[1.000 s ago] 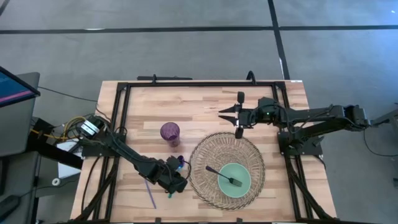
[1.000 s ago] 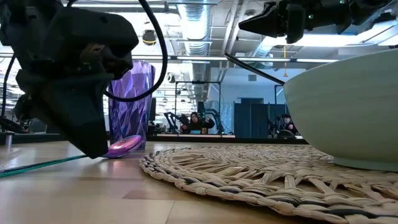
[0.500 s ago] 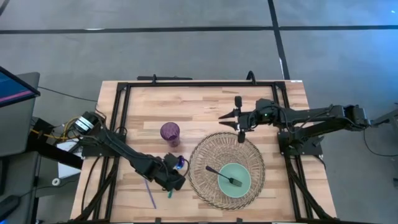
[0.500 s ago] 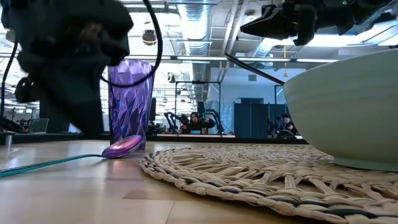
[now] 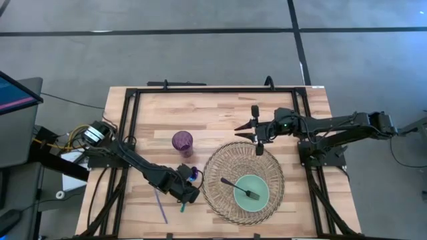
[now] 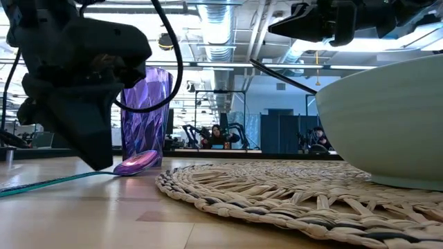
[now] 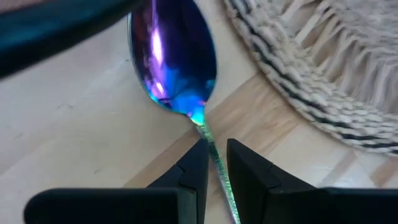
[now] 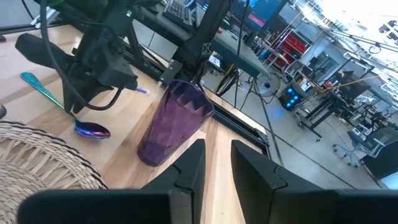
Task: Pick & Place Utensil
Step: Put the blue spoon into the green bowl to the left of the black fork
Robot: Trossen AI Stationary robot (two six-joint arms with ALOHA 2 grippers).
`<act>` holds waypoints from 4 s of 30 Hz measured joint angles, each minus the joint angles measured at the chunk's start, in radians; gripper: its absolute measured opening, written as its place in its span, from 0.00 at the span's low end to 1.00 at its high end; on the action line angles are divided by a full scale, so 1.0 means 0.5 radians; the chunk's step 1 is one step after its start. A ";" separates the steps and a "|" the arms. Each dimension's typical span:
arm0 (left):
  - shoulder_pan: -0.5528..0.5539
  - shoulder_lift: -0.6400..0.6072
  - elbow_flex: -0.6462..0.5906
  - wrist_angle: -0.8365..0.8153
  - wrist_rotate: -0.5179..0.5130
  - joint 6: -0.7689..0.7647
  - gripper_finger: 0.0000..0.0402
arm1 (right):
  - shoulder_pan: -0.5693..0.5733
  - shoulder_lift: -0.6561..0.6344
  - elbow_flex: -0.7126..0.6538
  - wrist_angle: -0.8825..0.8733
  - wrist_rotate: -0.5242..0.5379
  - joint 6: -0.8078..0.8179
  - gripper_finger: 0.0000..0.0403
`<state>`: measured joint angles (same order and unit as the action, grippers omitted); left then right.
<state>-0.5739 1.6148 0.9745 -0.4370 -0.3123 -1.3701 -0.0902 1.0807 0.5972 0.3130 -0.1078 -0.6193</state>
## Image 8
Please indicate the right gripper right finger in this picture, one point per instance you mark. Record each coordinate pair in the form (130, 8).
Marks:
(255, 180)

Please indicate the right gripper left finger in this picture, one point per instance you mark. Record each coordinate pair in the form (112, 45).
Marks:
(189, 174)

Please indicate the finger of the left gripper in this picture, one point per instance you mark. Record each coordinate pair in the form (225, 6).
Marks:
(68, 93)
(90, 91)

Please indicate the iridescent metal spoon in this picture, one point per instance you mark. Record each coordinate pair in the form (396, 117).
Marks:
(91, 130)

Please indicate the purple faceted plastic cup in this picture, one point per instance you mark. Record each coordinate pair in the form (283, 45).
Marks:
(174, 124)

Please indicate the purple drinking straw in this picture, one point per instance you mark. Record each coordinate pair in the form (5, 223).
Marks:
(143, 90)

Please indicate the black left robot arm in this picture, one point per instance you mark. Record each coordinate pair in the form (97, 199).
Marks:
(93, 12)

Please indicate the round woven placemat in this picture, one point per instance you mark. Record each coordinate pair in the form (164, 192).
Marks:
(37, 161)

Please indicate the computer tower with blue lights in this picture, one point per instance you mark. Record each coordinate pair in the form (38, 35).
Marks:
(290, 96)

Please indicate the round floor fan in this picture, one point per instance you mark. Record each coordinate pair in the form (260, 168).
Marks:
(267, 84)

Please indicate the black keyboard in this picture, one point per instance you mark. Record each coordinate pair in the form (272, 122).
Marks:
(178, 12)

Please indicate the grey office chair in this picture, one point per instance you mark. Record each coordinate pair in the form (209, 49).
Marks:
(357, 137)

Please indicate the black standing desk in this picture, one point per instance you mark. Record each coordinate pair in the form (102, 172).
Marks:
(334, 98)

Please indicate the grey desk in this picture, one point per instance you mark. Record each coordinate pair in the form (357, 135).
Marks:
(230, 53)

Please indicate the dark monitor on standing desk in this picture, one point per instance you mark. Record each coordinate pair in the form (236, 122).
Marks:
(351, 85)

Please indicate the red storage rack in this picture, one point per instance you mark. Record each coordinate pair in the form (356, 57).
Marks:
(292, 43)

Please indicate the monitor with blue screen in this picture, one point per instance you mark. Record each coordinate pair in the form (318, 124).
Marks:
(261, 15)

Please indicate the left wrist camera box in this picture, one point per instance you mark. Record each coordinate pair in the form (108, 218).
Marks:
(118, 74)

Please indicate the black metal table frame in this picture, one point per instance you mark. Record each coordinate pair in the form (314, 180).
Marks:
(199, 31)

